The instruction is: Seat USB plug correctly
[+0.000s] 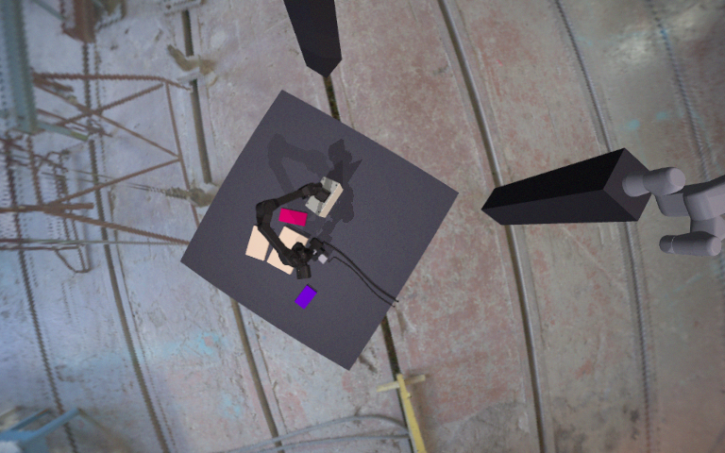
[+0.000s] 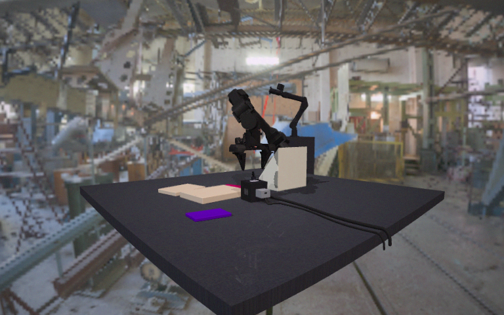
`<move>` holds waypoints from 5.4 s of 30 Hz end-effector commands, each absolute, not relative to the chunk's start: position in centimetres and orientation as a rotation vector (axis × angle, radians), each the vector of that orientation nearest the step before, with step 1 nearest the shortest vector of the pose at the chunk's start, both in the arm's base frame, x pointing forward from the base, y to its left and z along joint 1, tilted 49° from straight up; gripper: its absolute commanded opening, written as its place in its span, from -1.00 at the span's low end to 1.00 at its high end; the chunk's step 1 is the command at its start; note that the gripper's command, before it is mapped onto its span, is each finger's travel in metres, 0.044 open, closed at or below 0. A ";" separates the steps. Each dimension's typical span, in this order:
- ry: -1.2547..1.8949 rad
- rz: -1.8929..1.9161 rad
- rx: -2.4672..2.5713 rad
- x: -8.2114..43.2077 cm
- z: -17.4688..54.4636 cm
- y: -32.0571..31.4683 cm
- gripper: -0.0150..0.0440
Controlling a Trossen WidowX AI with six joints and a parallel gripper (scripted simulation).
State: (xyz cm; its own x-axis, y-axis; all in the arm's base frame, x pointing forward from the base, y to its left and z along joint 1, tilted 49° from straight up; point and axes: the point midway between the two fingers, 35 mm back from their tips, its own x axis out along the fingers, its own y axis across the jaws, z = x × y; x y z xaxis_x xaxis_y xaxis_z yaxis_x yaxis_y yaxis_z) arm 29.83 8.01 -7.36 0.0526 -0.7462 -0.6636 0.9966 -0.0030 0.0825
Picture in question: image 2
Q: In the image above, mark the purple flat rectangular block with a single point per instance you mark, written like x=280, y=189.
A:
x=208, y=214

